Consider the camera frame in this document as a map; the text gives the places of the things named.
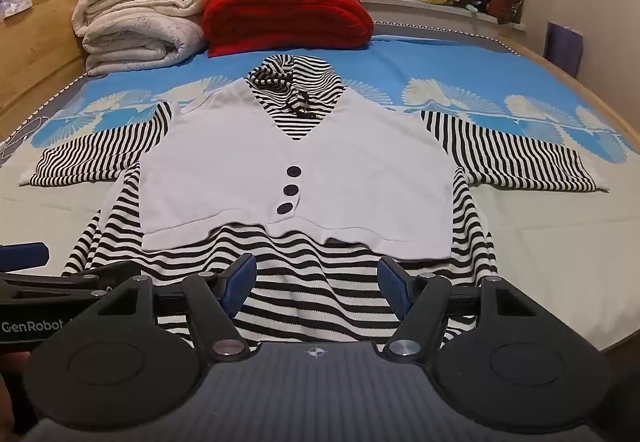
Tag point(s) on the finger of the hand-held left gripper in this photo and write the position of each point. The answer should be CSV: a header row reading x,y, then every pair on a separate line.
x,y
25,255
60,284

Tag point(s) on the wooden bed headboard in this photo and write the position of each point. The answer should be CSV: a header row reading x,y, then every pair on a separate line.
x,y
45,52

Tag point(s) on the red folded blanket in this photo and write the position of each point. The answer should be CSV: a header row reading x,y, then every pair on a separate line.
x,y
285,17

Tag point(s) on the blue and cream patterned blanket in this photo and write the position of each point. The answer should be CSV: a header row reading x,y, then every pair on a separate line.
x,y
550,247

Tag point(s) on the tissue box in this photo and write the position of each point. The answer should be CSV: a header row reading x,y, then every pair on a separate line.
x,y
14,5

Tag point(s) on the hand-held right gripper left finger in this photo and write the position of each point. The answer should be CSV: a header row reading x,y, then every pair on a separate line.
x,y
239,284

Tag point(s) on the white windowsill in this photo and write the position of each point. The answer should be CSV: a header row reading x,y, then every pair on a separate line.
x,y
425,12

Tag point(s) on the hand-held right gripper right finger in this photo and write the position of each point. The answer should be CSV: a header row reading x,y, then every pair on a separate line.
x,y
395,289

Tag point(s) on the striped top with white vest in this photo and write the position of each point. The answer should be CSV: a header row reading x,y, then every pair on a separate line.
x,y
225,172

